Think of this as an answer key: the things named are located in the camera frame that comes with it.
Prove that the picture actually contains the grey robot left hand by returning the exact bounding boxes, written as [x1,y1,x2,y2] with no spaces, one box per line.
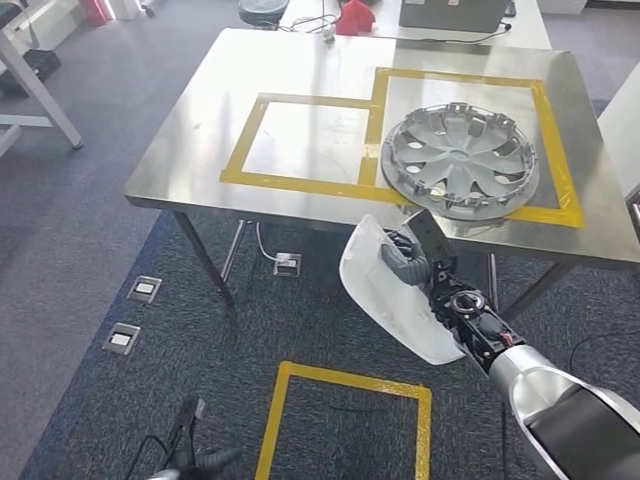
[192,447,241,480]

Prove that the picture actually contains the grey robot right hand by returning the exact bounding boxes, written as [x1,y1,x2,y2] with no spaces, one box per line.
[380,229,431,287]

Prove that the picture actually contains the white plastic cover part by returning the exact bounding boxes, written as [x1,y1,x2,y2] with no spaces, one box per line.
[339,213,466,366]

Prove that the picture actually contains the steel workbench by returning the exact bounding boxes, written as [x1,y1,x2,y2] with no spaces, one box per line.
[124,27,640,326]

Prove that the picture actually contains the yellow floor tape square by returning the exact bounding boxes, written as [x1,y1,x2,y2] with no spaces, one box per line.
[254,360,432,480]

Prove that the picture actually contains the silver wheel hubcap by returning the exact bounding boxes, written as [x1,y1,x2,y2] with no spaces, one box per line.
[380,102,540,222]

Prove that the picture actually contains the yellow tape rectangle outline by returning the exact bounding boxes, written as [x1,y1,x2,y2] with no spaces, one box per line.
[220,66,585,230]

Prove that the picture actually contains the open metal floor socket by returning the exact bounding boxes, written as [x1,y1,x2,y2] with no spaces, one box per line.
[273,252,303,278]

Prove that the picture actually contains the metal floor socket plate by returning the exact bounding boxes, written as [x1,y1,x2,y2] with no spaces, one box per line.
[126,274,162,305]
[102,322,141,357]

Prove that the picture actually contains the red cloth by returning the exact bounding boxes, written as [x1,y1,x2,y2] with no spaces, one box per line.
[334,0,376,38]

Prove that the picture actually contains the dark grey laptop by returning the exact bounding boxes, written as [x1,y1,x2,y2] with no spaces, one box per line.
[398,0,511,34]

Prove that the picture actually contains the white desk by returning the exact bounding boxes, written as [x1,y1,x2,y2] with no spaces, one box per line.
[277,0,553,51]

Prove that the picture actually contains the black round stool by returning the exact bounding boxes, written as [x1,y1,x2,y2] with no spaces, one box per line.
[237,0,290,29]

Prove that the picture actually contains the white pillar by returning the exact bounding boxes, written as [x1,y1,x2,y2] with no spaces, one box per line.
[597,62,640,200]

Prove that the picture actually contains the black floor box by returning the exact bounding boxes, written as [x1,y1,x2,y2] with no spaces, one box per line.
[0,47,62,99]

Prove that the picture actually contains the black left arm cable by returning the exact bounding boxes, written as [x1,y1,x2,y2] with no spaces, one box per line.
[125,433,171,480]

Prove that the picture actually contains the white floor cable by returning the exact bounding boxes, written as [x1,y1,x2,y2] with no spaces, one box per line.
[256,221,278,263]

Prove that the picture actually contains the black laptop power cable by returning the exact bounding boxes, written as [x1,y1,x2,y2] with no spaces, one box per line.
[395,23,513,46]

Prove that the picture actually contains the black floor cable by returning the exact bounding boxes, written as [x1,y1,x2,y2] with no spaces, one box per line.
[567,327,640,374]

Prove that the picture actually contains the tangled desk cables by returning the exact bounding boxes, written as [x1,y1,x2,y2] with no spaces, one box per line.
[272,11,336,36]

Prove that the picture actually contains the white table frame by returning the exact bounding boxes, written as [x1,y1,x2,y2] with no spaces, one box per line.
[0,0,84,157]

